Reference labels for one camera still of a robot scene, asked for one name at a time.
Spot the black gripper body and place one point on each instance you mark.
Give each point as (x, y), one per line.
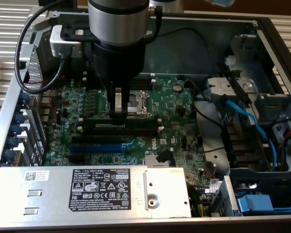
(118, 63)

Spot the green RAM stick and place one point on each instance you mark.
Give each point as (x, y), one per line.
(97, 123)

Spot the RAM slot white latches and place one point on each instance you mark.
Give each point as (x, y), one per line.
(145, 83)
(81, 120)
(148, 76)
(121, 132)

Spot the silver socket locking lever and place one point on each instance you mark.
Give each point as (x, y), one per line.
(140, 116)

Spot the silver CPU socket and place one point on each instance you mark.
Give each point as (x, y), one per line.
(141, 102)

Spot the long black expansion slot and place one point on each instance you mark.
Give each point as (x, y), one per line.
(97, 139)

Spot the blue expansion slot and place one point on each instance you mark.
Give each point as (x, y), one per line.
(97, 148)

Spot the green motherboard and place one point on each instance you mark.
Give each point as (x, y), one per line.
(174, 114)

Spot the short black expansion slot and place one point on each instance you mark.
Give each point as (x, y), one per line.
(76, 158)

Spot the silver coin battery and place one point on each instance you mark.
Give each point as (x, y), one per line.
(177, 87)

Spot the silver rear port block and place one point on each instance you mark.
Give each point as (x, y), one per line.
(48, 116)
(48, 95)
(47, 105)

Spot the grey metal PC case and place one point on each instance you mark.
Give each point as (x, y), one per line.
(184, 55)

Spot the silver chipset heatsink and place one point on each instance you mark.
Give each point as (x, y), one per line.
(150, 161)

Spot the black plug on motherboard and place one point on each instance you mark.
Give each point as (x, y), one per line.
(163, 155)

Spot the blue slot clip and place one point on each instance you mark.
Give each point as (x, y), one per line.
(12, 142)
(24, 100)
(9, 154)
(16, 130)
(20, 118)

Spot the silver power supply box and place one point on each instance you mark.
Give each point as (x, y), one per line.
(51, 194)

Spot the grey metal disk bay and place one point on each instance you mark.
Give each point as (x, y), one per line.
(247, 87)

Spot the blue plastic disk carrier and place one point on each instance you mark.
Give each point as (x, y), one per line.
(254, 204)

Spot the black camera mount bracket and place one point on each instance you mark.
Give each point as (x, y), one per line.
(68, 36)

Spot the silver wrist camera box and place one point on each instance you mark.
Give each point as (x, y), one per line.
(55, 46)

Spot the black ribbed plastic bracket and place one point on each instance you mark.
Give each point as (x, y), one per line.
(242, 145)

